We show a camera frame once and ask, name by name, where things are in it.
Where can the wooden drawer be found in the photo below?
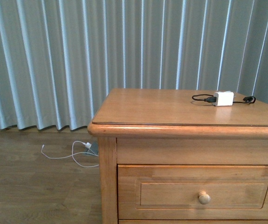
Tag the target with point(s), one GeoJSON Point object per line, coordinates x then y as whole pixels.
{"type": "Point", "coordinates": [193, 222]}
{"type": "Point", "coordinates": [192, 192]}

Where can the open floor outlet box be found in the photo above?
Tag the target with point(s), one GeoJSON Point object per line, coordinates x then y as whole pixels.
{"type": "Point", "coordinates": [93, 150]}

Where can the wooden nightstand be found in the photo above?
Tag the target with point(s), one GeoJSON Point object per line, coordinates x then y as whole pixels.
{"type": "Point", "coordinates": [165, 128]}

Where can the white power adapter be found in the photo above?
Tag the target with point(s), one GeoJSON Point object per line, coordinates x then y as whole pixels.
{"type": "Point", "coordinates": [223, 98]}

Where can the light green curtain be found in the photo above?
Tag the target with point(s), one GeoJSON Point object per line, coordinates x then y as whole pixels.
{"type": "Point", "coordinates": [60, 58]}

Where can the white wall plug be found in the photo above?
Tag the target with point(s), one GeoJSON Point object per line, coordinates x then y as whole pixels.
{"type": "Point", "coordinates": [87, 145]}

